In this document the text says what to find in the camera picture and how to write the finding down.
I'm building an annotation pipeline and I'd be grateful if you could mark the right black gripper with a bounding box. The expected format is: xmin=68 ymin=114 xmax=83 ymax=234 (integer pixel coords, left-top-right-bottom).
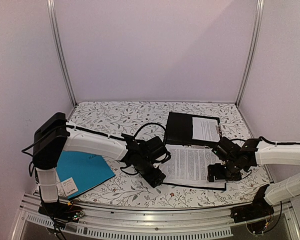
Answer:
xmin=208 ymin=159 xmax=242 ymax=182

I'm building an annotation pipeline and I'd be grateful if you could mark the printed paper sheet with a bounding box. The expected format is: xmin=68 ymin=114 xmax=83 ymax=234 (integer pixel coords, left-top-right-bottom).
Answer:
xmin=192 ymin=117 xmax=220 ymax=142
xmin=160 ymin=145 xmax=226 ymax=191

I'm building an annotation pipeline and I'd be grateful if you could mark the black clip folder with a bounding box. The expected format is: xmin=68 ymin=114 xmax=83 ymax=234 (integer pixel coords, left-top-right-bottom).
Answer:
xmin=162 ymin=111 xmax=227 ymax=192

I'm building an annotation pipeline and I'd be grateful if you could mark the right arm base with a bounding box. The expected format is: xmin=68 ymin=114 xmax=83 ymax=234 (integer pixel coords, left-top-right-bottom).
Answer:
xmin=230 ymin=184 xmax=274 ymax=235

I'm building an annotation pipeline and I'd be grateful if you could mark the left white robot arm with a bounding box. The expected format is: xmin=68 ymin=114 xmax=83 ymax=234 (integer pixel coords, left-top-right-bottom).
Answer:
xmin=22 ymin=112 xmax=171 ymax=217

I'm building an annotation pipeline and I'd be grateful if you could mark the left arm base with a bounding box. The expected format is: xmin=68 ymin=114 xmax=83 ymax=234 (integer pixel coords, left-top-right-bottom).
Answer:
xmin=38 ymin=201 xmax=84 ymax=223

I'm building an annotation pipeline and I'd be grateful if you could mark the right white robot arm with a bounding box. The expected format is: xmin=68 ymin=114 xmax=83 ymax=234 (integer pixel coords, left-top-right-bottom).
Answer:
xmin=207 ymin=137 xmax=300 ymax=218

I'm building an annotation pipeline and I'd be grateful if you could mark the blue folder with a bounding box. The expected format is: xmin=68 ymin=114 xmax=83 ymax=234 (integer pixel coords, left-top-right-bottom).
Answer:
xmin=56 ymin=151 xmax=115 ymax=200

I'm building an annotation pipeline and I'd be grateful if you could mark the floral tablecloth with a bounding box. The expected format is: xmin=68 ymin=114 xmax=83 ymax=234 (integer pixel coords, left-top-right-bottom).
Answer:
xmin=70 ymin=101 xmax=272 ymax=208

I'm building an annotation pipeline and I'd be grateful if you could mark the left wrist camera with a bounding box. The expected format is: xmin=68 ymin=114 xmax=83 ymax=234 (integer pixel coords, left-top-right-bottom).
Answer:
xmin=143 ymin=136 xmax=171 ymax=164

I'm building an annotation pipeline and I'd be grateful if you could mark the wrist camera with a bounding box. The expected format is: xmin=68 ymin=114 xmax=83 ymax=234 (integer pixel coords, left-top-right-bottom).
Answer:
xmin=212 ymin=137 xmax=241 ymax=161
xmin=143 ymin=136 xmax=171 ymax=164

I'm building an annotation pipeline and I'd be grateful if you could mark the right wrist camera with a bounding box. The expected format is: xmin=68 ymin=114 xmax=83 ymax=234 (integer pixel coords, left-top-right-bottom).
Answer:
xmin=212 ymin=137 xmax=241 ymax=161

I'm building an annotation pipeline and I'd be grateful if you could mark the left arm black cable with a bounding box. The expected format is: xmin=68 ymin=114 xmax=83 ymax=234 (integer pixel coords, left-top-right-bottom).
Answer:
xmin=132 ymin=122 xmax=168 ymax=141

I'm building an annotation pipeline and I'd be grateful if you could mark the front aluminium rail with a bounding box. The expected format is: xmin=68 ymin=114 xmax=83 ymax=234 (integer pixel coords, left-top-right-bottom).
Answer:
xmin=10 ymin=193 xmax=300 ymax=240

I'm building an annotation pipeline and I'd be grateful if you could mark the right aluminium frame post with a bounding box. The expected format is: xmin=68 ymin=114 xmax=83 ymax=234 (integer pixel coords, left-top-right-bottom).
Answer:
xmin=235 ymin=0 xmax=264 ymax=108

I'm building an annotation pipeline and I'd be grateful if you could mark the aluminium frame post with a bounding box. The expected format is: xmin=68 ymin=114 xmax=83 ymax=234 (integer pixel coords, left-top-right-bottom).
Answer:
xmin=235 ymin=0 xmax=264 ymax=108
xmin=46 ymin=0 xmax=77 ymax=107

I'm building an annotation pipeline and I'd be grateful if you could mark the left aluminium frame post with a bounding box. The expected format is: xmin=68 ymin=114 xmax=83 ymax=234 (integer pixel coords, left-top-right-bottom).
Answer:
xmin=46 ymin=0 xmax=77 ymax=107

